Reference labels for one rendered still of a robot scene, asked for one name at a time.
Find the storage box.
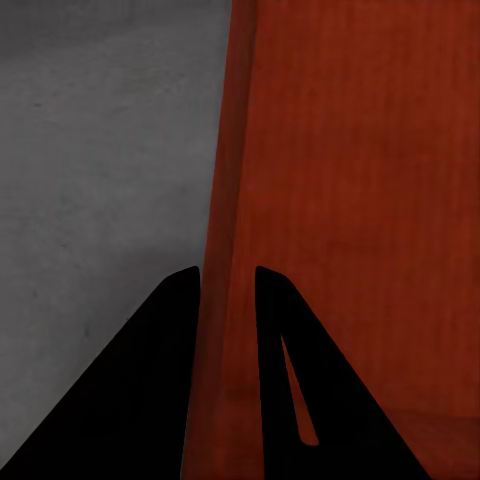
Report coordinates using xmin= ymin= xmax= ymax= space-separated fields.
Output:
xmin=181 ymin=0 xmax=480 ymax=480

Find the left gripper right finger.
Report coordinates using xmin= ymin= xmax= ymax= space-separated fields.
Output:
xmin=255 ymin=266 xmax=431 ymax=480

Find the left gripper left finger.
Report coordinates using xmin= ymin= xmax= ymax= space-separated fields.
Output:
xmin=0 ymin=266 xmax=202 ymax=480

